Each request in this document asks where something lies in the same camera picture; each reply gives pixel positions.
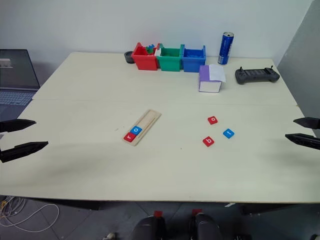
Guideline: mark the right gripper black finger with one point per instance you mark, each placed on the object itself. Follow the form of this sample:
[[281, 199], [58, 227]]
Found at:
[[307, 141], [310, 122]]

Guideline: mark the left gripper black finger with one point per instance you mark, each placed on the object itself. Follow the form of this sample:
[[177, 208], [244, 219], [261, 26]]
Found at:
[[15, 125], [20, 150]]

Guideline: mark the blue letter tile t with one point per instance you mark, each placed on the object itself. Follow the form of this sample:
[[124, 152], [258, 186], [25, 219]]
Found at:
[[228, 133]]

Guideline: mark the red letter tile o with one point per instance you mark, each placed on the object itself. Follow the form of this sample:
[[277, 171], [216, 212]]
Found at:
[[213, 120]]

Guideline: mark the red letter tile b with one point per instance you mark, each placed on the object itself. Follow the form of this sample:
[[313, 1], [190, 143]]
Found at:
[[208, 141]]

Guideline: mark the red letter tile r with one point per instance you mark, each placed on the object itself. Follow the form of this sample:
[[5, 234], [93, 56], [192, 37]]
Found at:
[[129, 137]]

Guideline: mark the blue letter tile o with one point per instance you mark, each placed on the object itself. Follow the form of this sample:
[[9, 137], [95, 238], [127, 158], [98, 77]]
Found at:
[[136, 130]]

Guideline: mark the wooden letter tray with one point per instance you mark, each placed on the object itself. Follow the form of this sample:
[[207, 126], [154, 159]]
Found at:
[[147, 122]]

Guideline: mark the grey open laptop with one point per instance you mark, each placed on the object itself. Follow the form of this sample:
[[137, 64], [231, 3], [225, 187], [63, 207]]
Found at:
[[15, 75]]

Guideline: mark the black handheld remote controller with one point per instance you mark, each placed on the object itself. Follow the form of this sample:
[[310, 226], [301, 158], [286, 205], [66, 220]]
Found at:
[[256, 75]]

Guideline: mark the grey partition panel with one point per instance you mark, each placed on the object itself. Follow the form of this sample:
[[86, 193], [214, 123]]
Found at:
[[305, 50]]

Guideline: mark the white tape strip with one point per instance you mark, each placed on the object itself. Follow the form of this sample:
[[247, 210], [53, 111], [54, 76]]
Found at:
[[230, 205]]

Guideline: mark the purple box with white paper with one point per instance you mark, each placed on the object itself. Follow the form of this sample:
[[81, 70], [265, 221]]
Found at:
[[208, 83]]

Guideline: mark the blue drink can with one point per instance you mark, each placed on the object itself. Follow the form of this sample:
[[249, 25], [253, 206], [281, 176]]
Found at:
[[225, 50]]

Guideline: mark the blue plastic bin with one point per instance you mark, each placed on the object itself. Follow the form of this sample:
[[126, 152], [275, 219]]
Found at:
[[193, 65]]

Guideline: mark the red tape patch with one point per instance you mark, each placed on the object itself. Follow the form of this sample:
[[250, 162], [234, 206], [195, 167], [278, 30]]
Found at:
[[196, 211], [158, 214]]

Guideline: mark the black round holder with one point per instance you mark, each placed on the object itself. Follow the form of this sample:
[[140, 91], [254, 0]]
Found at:
[[128, 58]]

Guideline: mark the dark rounded shape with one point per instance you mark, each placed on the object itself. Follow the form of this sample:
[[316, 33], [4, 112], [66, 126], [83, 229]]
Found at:
[[206, 227]]

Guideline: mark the red plastic bin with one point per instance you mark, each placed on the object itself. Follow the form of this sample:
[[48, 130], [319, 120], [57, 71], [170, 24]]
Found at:
[[145, 62]]

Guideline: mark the green plastic bin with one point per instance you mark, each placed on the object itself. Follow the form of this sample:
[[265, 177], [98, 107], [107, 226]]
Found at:
[[170, 63]]

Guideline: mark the blue and green toy bricks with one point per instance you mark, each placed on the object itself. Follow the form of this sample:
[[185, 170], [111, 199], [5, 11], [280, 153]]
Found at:
[[150, 48]]

